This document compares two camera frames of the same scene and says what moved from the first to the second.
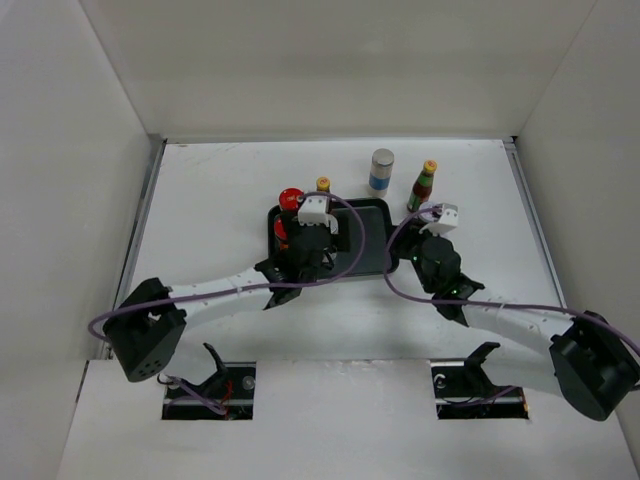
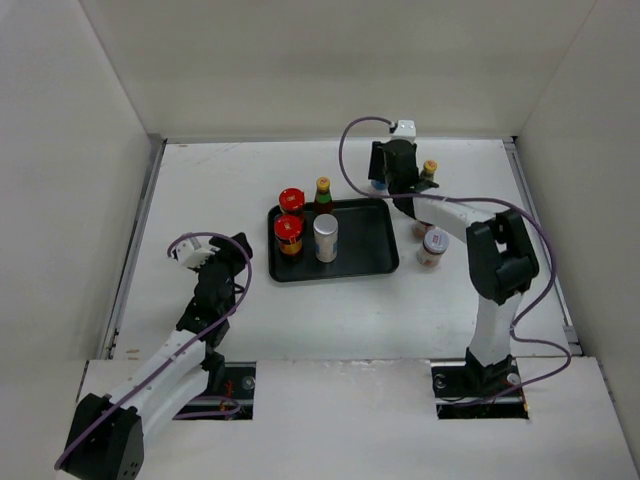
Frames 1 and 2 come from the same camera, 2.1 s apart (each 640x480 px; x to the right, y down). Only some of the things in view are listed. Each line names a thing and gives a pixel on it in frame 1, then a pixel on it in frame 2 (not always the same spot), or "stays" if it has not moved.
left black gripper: x=340 y=239 → x=227 y=252
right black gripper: x=406 y=233 → x=377 y=161
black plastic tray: x=381 y=253 stays
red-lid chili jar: x=289 y=199 stays
